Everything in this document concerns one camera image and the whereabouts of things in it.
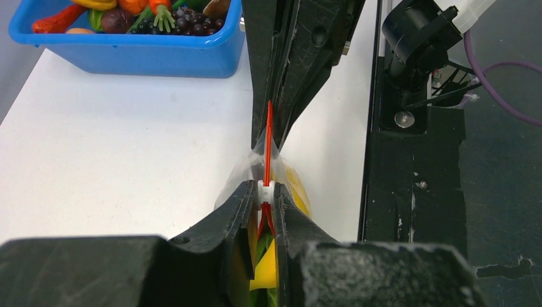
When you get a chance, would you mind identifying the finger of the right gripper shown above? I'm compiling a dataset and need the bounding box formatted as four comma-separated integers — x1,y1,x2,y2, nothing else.
273,1,365,148
242,1,297,148

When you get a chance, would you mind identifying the orange carrot toy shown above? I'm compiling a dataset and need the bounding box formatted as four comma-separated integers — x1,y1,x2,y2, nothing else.
148,0,175,33

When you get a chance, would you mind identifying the clear zip bag orange zipper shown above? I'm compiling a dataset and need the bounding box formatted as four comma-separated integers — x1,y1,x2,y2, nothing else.
213,100,314,307

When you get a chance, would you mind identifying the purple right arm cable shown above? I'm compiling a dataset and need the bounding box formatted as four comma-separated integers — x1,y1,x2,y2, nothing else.
463,28,542,128

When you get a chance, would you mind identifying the purple grapes bunch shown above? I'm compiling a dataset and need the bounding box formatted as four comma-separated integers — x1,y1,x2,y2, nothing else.
169,7,226,36

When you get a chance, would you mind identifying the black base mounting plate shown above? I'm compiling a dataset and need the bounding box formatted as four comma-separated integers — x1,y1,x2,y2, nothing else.
358,1,541,306

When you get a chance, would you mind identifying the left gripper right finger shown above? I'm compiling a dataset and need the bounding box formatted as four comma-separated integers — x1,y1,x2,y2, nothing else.
273,184,486,306

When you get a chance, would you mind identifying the red tomato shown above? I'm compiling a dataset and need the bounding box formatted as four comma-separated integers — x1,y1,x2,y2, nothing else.
117,0,148,15

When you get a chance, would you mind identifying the green avocado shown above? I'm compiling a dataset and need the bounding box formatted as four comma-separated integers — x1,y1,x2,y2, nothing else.
171,0,210,12

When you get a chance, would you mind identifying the blue plastic bin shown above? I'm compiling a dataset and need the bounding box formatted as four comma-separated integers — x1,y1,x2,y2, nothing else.
8,1,245,78

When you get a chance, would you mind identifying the dark red fig toy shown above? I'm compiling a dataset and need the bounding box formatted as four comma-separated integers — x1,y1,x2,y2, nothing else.
100,8,134,34

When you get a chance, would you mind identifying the brown mushroom toy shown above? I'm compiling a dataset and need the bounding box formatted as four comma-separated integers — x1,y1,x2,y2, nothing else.
203,0,231,19

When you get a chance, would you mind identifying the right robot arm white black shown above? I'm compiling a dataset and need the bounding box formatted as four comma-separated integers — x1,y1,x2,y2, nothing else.
242,1,492,146

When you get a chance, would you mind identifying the small green leaf toy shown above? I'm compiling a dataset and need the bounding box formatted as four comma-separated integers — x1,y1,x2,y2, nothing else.
88,9,104,32

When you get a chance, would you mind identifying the dark blue grapes bunch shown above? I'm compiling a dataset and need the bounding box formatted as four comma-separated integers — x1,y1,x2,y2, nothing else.
127,18,163,35

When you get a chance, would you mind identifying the green leafy vegetable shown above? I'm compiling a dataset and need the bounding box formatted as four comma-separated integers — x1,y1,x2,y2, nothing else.
250,232,278,306

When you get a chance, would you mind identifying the red chili pepper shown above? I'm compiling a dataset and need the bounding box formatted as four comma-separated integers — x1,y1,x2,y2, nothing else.
31,4,88,34

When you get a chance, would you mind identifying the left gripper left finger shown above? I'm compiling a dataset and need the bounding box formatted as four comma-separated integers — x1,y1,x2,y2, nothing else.
1,181,257,306

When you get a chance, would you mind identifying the yellow banana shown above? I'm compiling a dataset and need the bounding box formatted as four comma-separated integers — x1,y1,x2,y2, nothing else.
72,0,118,12
250,164,311,291

